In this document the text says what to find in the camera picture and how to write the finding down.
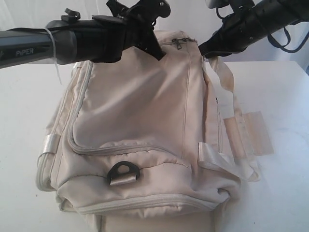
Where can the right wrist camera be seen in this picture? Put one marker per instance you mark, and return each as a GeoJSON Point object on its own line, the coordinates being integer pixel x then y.
{"type": "Point", "coordinates": [212, 4]}

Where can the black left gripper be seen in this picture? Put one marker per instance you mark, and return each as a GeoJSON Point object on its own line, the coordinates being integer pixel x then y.
{"type": "Point", "coordinates": [104, 38]}

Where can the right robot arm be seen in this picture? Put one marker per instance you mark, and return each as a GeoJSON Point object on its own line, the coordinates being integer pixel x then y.
{"type": "Point", "coordinates": [282, 13]}

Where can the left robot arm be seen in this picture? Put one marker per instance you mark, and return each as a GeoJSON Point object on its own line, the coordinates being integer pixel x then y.
{"type": "Point", "coordinates": [25, 45]}

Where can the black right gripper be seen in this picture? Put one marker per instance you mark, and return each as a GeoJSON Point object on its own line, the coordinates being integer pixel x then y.
{"type": "Point", "coordinates": [245, 26]}

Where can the beige fabric duffel bag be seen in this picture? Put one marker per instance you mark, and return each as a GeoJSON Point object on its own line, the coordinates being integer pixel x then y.
{"type": "Point", "coordinates": [140, 145]}

